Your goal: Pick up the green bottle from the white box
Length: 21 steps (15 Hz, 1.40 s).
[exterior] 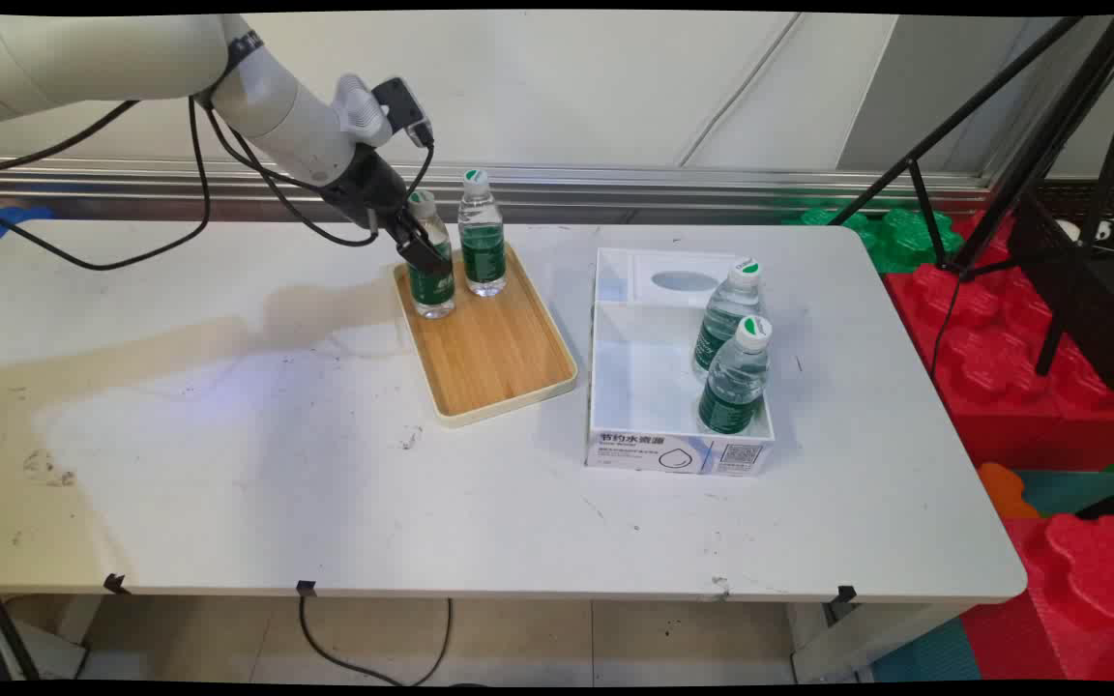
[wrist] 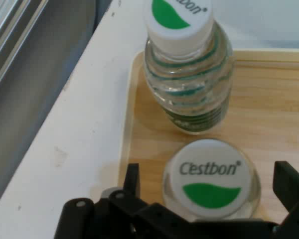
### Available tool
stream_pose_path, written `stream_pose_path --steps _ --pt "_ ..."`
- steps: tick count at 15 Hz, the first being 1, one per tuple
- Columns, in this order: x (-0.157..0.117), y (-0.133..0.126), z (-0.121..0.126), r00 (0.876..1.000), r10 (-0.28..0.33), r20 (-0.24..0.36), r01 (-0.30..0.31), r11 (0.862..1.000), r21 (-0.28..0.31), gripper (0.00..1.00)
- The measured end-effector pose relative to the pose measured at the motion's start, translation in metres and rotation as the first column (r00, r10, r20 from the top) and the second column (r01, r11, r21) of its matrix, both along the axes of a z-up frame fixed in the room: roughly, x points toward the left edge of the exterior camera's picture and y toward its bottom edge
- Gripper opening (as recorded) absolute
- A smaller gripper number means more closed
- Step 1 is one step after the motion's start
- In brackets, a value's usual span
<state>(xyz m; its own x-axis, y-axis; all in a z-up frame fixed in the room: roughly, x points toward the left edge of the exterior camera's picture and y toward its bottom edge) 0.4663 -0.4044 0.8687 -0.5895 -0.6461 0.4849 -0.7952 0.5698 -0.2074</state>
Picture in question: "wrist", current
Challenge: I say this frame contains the aluminium wall rail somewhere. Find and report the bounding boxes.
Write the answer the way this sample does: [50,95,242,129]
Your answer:
[0,0,49,99]

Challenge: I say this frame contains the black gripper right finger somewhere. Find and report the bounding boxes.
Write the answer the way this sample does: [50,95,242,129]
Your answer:
[273,161,299,239]

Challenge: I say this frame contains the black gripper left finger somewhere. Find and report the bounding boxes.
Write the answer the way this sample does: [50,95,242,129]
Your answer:
[54,163,180,239]

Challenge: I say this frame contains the light wooden tray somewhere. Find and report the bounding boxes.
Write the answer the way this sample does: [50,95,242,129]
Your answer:
[117,49,299,225]

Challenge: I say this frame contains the clear green-label water bottle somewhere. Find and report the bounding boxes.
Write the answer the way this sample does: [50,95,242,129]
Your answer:
[161,138,262,222]
[142,0,236,136]

